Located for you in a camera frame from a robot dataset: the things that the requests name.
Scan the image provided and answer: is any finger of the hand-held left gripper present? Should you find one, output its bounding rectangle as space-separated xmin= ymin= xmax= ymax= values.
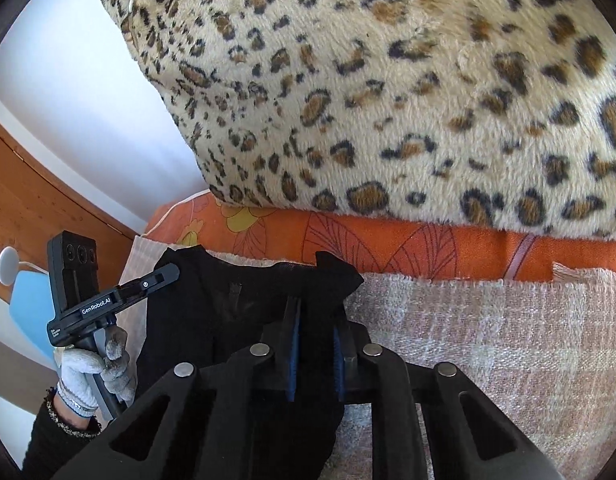
xmin=137 ymin=266 xmax=181 ymax=295

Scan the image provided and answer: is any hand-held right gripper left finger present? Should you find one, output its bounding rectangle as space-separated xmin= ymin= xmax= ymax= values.
xmin=53 ymin=296 xmax=303 ymax=480

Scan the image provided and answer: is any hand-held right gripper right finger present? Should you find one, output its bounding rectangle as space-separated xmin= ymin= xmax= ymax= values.
xmin=332 ymin=317 xmax=566 ymax=480

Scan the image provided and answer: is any black t-shirt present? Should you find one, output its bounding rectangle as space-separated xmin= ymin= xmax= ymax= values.
xmin=137 ymin=245 xmax=365 ymax=480

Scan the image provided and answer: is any person's left hand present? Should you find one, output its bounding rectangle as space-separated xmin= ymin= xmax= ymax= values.
xmin=54 ymin=325 xmax=138 ymax=412

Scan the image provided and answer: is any blue chair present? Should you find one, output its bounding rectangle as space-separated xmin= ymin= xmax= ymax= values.
xmin=8 ymin=270 xmax=60 ymax=362

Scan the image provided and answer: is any white clip lamp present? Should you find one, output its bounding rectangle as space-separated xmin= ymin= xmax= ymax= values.
xmin=0 ymin=246 xmax=51 ymax=287

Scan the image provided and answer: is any wooden door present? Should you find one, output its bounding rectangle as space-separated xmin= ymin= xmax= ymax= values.
xmin=0 ymin=110 xmax=144 ymax=306

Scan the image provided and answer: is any orange floral bed sheet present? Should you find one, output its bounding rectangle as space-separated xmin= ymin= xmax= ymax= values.
xmin=144 ymin=192 xmax=616 ymax=283

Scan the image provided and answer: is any plaid beige blanket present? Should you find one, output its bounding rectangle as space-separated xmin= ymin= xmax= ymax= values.
xmin=119 ymin=235 xmax=616 ymax=480

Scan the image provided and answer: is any leopard print cushion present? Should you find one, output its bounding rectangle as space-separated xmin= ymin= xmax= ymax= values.
xmin=95 ymin=0 xmax=616 ymax=241

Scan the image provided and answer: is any beaded bracelet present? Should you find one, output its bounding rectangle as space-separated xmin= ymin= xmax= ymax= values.
xmin=44 ymin=386 xmax=103 ymax=437

